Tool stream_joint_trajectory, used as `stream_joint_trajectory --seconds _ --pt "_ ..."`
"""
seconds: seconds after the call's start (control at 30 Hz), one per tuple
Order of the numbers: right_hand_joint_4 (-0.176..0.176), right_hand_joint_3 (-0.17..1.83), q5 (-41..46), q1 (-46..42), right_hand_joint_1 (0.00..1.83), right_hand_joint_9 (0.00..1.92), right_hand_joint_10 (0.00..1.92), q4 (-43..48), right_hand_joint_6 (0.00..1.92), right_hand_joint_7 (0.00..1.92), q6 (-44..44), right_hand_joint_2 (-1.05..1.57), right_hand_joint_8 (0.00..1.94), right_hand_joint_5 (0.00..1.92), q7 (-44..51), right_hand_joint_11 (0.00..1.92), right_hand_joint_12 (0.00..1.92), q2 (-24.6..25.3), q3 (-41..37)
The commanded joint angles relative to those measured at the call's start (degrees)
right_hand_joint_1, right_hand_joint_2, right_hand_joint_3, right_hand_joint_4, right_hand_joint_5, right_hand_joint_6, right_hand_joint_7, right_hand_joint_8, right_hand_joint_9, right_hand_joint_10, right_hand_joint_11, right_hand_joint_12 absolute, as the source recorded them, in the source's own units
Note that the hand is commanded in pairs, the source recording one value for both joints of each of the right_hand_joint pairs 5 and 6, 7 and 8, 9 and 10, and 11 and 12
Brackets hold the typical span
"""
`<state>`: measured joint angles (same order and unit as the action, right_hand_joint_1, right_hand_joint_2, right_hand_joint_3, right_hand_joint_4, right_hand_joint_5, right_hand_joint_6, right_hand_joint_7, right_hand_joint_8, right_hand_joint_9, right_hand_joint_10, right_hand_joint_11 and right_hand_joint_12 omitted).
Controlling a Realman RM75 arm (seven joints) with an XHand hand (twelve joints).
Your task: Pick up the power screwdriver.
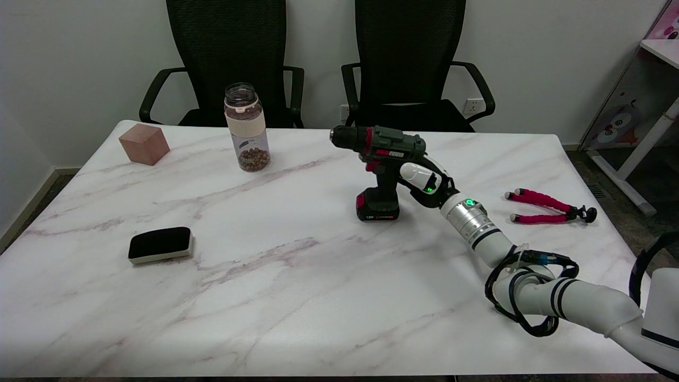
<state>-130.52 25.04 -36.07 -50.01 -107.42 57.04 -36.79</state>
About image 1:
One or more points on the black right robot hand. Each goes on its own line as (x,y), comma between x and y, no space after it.
(424,180)

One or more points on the green red power screwdriver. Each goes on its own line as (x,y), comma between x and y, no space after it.
(384,159)

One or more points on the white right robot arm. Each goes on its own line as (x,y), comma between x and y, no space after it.
(562,297)

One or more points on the red flexible mini tripod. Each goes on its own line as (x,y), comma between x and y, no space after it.
(541,201)

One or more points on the black mesh office chair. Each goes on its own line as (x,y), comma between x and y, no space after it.
(228,58)
(408,58)

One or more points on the clear jar with nuts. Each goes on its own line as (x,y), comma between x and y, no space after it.
(247,130)

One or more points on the white desk with cartoon panel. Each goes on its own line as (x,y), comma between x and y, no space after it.
(631,122)

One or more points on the black white board eraser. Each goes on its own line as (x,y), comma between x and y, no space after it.
(159,243)

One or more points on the pink wooden cube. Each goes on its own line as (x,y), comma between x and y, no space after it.
(144,144)

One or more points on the pink box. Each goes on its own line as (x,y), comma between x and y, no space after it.
(667,24)

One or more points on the white wall socket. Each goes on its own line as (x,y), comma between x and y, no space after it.
(473,106)
(344,112)

